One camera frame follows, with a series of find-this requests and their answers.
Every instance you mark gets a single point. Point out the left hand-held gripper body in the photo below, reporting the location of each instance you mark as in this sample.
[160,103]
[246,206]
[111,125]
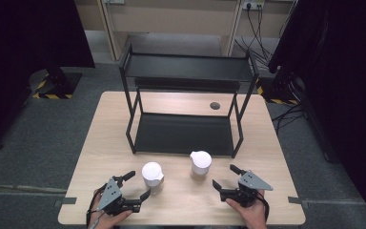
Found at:
[109,194]

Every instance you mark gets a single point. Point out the person's right hand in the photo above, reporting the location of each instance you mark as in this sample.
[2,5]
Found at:
[251,216]

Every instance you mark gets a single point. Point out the person's left hand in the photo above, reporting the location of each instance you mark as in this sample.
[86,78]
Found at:
[108,220]

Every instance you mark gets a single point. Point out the black curtain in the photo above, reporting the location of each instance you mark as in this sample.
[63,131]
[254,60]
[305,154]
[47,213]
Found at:
[19,47]
[346,79]

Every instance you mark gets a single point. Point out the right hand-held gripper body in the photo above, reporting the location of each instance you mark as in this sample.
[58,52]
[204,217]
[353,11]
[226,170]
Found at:
[254,183]

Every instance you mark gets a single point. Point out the black metal two-tier rack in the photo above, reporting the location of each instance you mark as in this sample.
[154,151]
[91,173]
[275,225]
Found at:
[184,133]

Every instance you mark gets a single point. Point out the grey floor tape piece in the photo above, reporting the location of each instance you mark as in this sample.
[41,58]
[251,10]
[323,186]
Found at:
[295,200]
[68,201]

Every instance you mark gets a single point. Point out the white wall power socket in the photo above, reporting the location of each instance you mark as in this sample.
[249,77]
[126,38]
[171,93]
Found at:
[253,4]

